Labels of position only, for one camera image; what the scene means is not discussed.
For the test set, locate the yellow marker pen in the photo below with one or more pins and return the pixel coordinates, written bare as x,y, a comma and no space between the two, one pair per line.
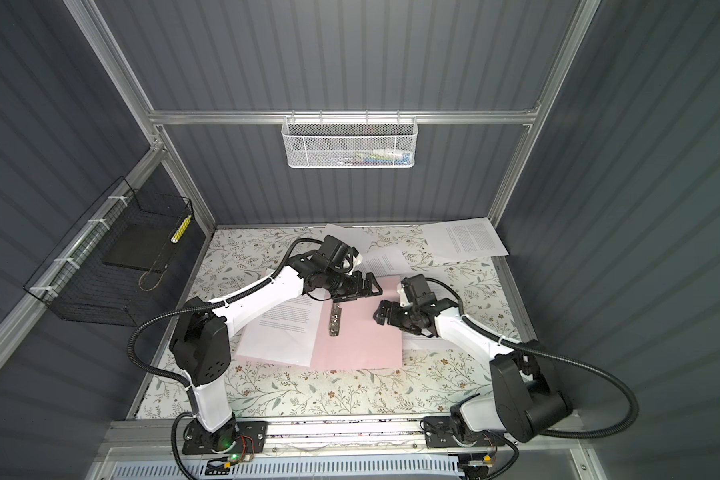
181,229

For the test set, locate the white wire mesh basket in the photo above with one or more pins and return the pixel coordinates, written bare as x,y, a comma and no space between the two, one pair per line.
316,145

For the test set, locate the pink file folder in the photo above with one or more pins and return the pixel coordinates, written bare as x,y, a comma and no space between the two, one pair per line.
362,343

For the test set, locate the black wire mesh basket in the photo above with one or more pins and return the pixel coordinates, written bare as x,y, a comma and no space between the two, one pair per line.
122,269

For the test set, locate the pens in white basket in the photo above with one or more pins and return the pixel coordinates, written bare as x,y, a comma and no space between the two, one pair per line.
395,157

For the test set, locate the corner white printed sheet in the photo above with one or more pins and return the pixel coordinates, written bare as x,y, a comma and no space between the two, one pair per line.
463,240

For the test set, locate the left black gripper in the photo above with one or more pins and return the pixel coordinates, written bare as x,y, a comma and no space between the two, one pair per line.
367,284

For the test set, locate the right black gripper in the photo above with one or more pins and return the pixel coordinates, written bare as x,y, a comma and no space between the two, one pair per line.
394,317

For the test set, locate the metal folder clip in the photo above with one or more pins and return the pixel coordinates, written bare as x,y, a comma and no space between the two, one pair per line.
334,320

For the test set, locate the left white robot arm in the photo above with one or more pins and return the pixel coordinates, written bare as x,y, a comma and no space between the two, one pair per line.
200,343

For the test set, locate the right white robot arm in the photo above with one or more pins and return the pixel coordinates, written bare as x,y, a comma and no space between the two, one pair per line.
526,399

